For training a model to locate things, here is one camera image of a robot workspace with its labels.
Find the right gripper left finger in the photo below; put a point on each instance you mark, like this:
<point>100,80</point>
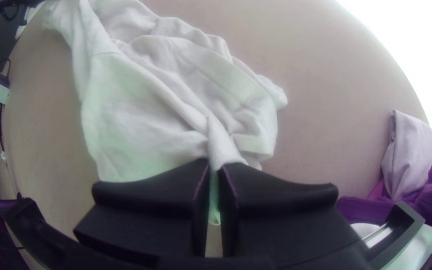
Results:
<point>152,217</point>

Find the white t-shirt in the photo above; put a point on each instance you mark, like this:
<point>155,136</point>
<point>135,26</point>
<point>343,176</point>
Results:
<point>156,112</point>

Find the heap of clothes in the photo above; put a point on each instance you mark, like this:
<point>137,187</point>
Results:
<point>410,157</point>

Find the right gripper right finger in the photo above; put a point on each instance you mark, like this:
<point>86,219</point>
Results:
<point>283,225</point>

